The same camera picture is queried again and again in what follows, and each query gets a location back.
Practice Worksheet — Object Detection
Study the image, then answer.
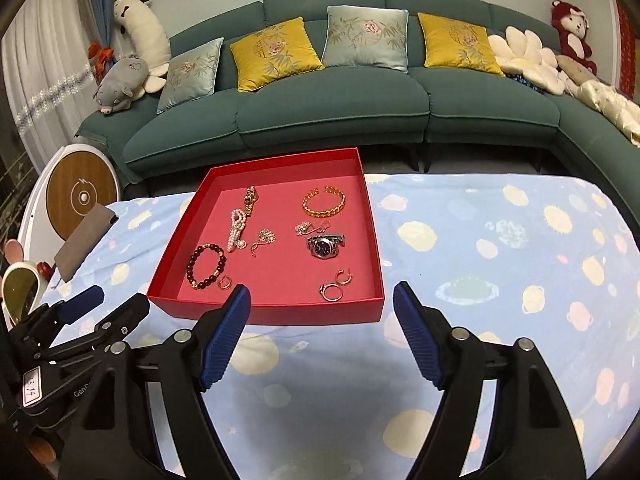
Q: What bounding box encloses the pearl bracelet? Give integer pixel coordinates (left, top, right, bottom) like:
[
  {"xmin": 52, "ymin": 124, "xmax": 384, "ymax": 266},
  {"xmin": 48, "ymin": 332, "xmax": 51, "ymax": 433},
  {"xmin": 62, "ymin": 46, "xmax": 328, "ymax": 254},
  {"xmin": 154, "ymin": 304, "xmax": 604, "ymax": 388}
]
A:
[{"xmin": 226, "ymin": 208, "xmax": 249, "ymax": 253}]

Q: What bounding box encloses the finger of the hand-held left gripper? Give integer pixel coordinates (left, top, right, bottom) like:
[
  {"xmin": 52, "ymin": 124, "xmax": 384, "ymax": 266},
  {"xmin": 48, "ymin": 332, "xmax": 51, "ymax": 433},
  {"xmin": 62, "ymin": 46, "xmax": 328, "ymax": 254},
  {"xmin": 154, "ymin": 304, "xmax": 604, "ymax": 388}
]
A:
[
  {"xmin": 15, "ymin": 285, "xmax": 106, "ymax": 341},
  {"xmin": 70, "ymin": 292, "xmax": 151, "ymax": 361}
]

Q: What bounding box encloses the white rabbit-ear mirror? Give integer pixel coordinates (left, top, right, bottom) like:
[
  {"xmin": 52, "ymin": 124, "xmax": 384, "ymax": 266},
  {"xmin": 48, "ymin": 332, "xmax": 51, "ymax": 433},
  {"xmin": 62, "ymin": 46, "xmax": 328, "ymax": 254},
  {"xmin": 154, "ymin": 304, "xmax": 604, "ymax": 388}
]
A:
[{"xmin": 0, "ymin": 240, "xmax": 49, "ymax": 329}]

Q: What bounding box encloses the round white wooden device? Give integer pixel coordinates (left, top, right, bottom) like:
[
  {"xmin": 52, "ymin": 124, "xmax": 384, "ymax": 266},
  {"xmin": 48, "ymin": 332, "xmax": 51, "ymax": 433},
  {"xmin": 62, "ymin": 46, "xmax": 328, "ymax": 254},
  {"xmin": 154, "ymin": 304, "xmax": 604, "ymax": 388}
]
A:
[{"xmin": 17, "ymin": 144, "xmax": 121, "ymax": 261}]

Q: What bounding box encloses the gold open bangle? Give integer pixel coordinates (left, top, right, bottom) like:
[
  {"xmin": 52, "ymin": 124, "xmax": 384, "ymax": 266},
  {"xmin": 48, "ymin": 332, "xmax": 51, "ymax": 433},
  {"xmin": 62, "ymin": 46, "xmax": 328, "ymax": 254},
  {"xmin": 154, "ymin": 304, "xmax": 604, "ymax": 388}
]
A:
[{"xmin": 301, "ymin": 186, "xmax": 348, "ymax": 219}]

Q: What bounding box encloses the brown felt pouch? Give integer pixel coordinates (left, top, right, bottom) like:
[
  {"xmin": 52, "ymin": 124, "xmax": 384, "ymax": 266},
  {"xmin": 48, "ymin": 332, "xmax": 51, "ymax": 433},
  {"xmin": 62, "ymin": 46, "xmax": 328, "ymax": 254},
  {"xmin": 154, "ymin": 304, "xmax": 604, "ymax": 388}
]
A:
[{"xmin": 52, "ymin": 203, "xmax": 120, "ymax": 284}]

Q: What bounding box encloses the grey pig plush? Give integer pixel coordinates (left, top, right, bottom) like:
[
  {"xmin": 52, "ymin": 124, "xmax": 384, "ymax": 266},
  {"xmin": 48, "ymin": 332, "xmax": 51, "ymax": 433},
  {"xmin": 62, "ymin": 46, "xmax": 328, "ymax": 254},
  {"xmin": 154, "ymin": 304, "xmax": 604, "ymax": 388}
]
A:
[{"xmin": 92, "ymin": 55, "xmax": 166, "ymax": 116}]

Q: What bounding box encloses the pale blue floral cushion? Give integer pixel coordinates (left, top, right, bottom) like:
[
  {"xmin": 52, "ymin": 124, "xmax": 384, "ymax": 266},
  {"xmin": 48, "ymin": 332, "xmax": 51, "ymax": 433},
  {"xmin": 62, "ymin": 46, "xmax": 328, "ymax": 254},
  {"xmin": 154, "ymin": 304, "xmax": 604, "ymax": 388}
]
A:
[
  {"xmin": 321, "ymin": 6, "xmax": 410, "ymax": 73},
  {"xmin": 156, "ymin": 37, "xmax": 225, "ymax": 115}
]

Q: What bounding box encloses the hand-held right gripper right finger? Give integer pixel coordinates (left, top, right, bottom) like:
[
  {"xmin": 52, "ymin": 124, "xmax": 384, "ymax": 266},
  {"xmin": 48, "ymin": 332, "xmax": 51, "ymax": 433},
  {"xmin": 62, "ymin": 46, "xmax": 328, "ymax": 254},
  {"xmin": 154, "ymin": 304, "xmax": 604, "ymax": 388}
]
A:
[{"xmin": 392, "ymin": 281, "xmax": 588, "ymax": 480}]

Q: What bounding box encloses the white sheer curtain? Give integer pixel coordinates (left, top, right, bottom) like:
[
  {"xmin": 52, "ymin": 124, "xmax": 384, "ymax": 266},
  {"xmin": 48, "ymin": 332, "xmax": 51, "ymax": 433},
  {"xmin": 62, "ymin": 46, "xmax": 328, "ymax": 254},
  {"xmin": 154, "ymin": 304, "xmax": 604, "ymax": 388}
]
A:
[{"xmin": 0, "ymin": 0, "xmax": 96, "ymax": 161}]

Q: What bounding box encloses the red wall hanging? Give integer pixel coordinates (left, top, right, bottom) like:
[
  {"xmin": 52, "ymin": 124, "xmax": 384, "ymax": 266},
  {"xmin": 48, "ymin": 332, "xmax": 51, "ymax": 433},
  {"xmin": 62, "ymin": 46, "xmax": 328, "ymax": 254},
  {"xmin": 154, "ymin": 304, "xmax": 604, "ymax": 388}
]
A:
[{"xmin": 612, "ymin": 0, "xmax": 640, "ymax": 97}]

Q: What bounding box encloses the green sectional sofa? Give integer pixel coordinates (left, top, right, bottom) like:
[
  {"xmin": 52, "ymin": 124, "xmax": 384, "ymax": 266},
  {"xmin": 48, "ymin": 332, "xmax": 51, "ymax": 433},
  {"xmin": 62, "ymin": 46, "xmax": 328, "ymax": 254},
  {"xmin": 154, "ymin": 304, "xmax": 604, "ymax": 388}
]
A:
[{"xmin": 75, "ymin": 0, "xmax": 640, "ymax": 186}]

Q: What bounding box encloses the blue patterned cloth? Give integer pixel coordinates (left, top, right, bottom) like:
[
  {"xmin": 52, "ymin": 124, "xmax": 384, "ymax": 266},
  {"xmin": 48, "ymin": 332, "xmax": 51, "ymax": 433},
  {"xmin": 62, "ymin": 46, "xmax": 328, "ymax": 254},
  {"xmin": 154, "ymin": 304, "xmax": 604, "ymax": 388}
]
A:
[{"xmin": 505, "ymin": 72, "xmax": 547, "ymax": 94}]

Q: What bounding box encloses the cream quilted blanket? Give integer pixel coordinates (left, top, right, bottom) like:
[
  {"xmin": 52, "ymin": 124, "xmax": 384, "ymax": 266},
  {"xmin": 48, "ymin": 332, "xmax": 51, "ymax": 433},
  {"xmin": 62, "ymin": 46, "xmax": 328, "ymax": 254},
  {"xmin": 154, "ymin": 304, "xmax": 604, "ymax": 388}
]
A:
[{"xmin": 575, "ymin": 80, "xmax": 640, "ymax": 149}]

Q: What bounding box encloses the tan plush pillow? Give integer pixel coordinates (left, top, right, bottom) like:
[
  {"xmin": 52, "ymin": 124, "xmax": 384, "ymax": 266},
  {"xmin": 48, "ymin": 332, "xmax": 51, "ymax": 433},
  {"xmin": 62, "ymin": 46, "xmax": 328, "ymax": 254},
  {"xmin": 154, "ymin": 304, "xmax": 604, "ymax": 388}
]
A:
[{"xmin": 556, "ymin": 54, "xmax": 602, "ymax": 86}]

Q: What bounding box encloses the dark bead bracelet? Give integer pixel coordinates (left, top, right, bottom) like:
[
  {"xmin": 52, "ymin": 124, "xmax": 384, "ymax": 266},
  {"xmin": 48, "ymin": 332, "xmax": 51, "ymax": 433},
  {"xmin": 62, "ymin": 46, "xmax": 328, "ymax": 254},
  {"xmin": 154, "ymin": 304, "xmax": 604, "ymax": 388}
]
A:
[{"xmin": 186, "ymin": 244, "xmax": 228, "ymax": 290}]

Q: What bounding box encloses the silver chain necklace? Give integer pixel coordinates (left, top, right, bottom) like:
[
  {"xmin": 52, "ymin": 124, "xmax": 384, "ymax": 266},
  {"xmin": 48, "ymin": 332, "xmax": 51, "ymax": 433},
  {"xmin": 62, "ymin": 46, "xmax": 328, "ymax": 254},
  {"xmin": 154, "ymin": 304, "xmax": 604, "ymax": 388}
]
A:
[{"xmin": 294, "ymin": 220, "xmax": 332, "ymax": 237}]

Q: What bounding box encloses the blue dial wristwatch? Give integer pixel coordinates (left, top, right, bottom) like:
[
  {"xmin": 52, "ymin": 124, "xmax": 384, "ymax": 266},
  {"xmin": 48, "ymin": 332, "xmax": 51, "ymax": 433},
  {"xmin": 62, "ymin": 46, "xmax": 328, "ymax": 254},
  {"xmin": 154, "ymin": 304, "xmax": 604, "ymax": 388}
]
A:
[{"xmin": 306, "ymin": 232, "xmax": 347, "ymax": 261}]

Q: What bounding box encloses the white flower cushion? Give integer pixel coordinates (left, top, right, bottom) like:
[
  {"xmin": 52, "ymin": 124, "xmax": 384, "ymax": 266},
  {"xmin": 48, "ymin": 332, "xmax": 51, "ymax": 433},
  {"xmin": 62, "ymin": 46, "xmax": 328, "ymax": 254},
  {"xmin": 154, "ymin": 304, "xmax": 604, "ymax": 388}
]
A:
[{"xmin": 487, "ymin": 26, "xmax": 569, "ymax": 95}]

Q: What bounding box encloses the blue curtain with red tie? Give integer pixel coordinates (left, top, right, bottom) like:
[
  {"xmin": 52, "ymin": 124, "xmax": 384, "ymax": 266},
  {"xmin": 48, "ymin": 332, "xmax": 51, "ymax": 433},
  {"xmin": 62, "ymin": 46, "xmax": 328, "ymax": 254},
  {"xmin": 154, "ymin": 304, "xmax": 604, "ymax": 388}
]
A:
[{"xmin": 70, "ymin": 0, "xmax": 116, "ymax": 86}]

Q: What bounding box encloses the white cow plush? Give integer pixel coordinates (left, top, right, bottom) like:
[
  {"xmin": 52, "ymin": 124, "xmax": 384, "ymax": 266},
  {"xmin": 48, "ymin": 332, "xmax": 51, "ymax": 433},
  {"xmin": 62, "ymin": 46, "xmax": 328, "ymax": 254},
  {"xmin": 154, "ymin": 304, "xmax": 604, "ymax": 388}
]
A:
[{"xmin": 112, "ymin": 0, "xmax": 172, "ymax": 93}]

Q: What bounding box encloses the planet print blue blanket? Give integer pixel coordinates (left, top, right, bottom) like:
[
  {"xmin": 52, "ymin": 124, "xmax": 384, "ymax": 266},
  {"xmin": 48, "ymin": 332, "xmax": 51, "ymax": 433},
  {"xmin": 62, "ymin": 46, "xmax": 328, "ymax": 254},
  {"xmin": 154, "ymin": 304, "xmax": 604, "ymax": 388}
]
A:
[{"xmin": 40, "ymin": 172, "xmax": 640, "ymax": 480}]

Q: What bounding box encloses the red monkey plush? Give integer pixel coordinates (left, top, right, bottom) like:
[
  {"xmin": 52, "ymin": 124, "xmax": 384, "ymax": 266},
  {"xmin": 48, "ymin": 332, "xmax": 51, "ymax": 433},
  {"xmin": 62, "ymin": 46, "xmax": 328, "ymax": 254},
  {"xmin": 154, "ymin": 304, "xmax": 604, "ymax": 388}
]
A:
[{"xmin": 551, "ymin": 0, "xmax": 599, "ymax": 76}]

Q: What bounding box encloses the yellow floral cushion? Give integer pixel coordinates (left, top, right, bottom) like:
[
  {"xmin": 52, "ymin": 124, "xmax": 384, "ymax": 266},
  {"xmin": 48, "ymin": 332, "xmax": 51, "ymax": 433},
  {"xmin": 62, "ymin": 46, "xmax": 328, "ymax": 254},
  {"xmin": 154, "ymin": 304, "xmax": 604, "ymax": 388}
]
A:
[
  {"xmin": 230, "ymin": 16, "xmax": 326, "ymax": 94},
  {"xmin": 417, "ymin": 12, "xmax": 506, "ymax": 79}
]

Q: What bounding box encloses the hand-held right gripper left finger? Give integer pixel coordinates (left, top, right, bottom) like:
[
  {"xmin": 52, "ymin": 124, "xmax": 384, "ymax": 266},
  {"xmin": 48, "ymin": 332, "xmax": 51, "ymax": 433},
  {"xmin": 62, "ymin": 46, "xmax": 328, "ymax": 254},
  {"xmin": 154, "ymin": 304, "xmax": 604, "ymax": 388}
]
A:
[{"xmin": 57, "ymin": 284, "xmax": 252, "ymax": 480}]

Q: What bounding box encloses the red shallow box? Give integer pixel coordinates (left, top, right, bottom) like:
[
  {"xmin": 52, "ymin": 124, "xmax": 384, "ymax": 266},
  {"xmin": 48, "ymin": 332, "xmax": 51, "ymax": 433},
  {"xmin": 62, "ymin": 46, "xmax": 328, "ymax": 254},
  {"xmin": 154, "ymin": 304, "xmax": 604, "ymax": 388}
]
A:
[{"xmin": 146, "ymin": 147, "xmax": 386, "ymax": 327}]

